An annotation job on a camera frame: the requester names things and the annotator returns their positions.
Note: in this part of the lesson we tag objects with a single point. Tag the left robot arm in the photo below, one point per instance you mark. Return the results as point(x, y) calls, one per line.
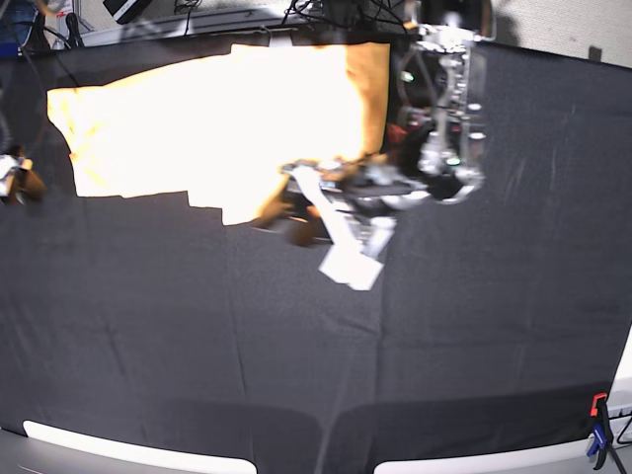
point(436, 148)

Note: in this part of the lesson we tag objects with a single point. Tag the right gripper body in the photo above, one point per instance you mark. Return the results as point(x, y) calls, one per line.
point(14, 168)

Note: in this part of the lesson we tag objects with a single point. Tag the black box device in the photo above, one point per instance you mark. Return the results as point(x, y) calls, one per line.
point(125, 11)

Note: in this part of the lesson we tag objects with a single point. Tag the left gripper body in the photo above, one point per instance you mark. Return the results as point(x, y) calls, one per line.
point(358, 201)

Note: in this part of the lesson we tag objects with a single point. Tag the yellow t-shirt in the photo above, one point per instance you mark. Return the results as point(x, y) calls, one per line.
point(220, 128)

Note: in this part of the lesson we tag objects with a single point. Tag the white front bar left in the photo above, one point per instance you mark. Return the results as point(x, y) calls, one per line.
point(138, 454)

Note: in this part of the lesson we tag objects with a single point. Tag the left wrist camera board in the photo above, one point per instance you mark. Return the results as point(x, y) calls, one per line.
point(352, 268)

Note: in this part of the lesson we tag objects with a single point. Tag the black table cloth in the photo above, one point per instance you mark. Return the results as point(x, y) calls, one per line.
point(492, 326)

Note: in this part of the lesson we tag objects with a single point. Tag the white front bar right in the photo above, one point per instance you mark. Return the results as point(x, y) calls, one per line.
point(567, 457)

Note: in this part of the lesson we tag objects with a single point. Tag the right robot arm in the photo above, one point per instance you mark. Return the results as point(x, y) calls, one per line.
point(23, 125)

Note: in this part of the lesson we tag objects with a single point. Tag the white bar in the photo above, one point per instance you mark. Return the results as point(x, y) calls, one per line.
point(138, 454)
point(567, 457)

